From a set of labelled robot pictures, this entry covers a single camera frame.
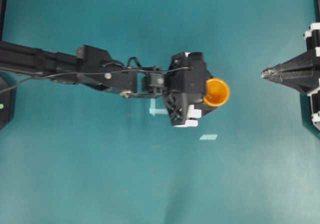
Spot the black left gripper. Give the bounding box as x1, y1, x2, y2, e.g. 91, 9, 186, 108
162, 52, 213, 127

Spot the light tape cross mark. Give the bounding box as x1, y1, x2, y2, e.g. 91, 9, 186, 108
149, 98, 168, 117

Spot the black table frame rail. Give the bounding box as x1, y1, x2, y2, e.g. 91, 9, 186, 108
0, 0, 7, 41

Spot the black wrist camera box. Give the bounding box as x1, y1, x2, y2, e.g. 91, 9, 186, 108
142, 73, 165, 94

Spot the light tape strip mark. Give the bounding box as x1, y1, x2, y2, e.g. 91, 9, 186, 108
199, 134, 218, 141

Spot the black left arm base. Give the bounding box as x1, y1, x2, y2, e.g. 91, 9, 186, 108
0, 72, 17, 130

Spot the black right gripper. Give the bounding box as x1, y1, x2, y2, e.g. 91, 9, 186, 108
261, 22, 320, 132

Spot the orange plastic cup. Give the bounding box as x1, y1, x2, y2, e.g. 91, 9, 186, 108
203, 78, 230, 107

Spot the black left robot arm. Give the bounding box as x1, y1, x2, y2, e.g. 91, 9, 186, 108
0, 41, 214, 127

